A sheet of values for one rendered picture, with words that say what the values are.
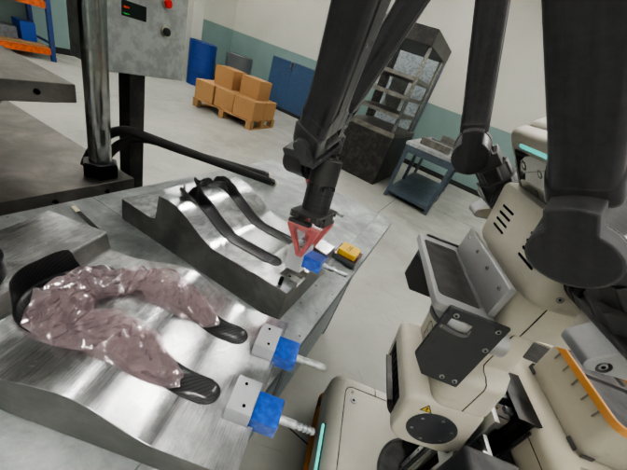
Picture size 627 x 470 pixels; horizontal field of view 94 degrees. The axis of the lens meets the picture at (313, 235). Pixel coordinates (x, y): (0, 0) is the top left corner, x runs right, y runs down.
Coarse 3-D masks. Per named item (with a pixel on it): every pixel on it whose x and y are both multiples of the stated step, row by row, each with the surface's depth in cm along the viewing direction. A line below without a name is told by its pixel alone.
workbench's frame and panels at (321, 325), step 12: (360, 264) 97; (336, 300) 141; (324, 312) 72; (324, 324) 145; (312, 336) 124; (300, 348) 110; (288, 372) 114; (276, 384) 101; (276, 396) 119; (252, 432) 106
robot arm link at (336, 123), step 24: (336, 0) 31; (360, 0) 29; (384, 0) 30; (336, 24) 33; (360, 24) 31; (336, 48) 35; (360, 48) 34; (336, 72) 37; (360, 72) 38; (312, 96) 43; (336, 96) 40; (312, 120) 45; (336, 120) 45; (312, 144) 49
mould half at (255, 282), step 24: (168, 192) 83; (216, 192) 77; (240, 192) 82; (144, 216) 72; (168, 216) 68; (192, 216) 67; (240, 216) 77; (264, 216) 83; (168, 240) 71; (192, 240) 67; (216, 240) 68; (264, 240) 74; (192, 264) 70; (216, 264) 66; (240, 264) 63; (264, 264) 65; (240, 288) 65; (264, 288) 62; (288, 288) 61; (264, 312) 65
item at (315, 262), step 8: (312, 248) 64; (288, 256) 62; (296, 256) 62; (304, 256) 61; (312, 256) 61; (320, 256) 62; (288, 264) 63; (296, 264) 62; (304, 264) 62; (312, 264) 61; (320, 264) 60; (336, 272) 61; (344, 272) 61
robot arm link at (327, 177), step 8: (328, 160) 54; (336, 160) 56; (304, 168) 59; (320, 168) 55; (328, 168) 55; (336, 168) 55; (312, 176) 56; (320, 176) 55; (328, 176) 55; (336, 176) 56; (320, 184) 56; (328, 184) 56; (336, 184) 57
